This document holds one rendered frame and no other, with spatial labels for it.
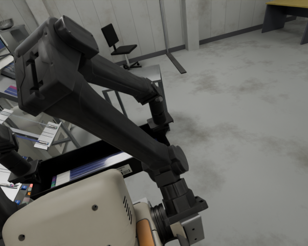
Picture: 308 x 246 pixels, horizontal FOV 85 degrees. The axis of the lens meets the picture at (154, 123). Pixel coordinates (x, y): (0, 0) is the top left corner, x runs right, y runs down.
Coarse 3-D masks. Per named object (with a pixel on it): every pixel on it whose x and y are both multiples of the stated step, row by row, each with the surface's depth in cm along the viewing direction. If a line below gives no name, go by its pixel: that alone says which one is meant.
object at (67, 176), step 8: (120, 152) 80; (96, 160) 79; (104, 160) 78; (112, 160) 78; (120, 160) 77; (80, 168) 78; (88, 168) 77; (96, 168) 76; (56, 176) 77; (64, 176) 76; (72, 176) 75; (80, 176) 74; (56, 184) 73
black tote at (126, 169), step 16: (144, 128) 83; (96, 144) 80; (48, 160) 76; (64, 160) 79; (80, 160) 82; (128, 160) 68; (48, 176) 79; (128, 176) 75; (32, 192) 65; (48, 192) 65
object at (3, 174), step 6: (0, 168) 124; (6, 168) 126; (0, 174) 121; (6, 174) 123; (0, 180) 119; (6, 180) 121; (0, 186) 116; (6, 186) 118; (6, 192) 115; (12, 192) 117
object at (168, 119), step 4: (164, 112) 68; (168, 112) 74; (152, 116) 69; (156, 116) 67; (160, 116) 67; (164, 116) 68; (168, 116) 72; (148, 120) 73; (152, 120) 72; (156, 120) 68; (160, 120) 68; (164, 120) 69; (168, 120) 70; (172, 120) 70; (152, 124) 70; (156, 124) 70; (160, 124) 69; (164, 124) 70; (152, 128) 69
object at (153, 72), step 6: (150, 66) 222; (156, 66) 218; (132, 72) 219; (138, 72) 215; (144, 72) 212; (150, 72) 208; (156, 72) 205; (150, 78) 196; (156, 78) 192; (162, 84) 238; (102, 90) 196; (108, 90) 196; (114, 90) 197; (162, 90) 197; (108, 96) 204; (162, 96) 203; (120, 102) 256; (126, 114) 272
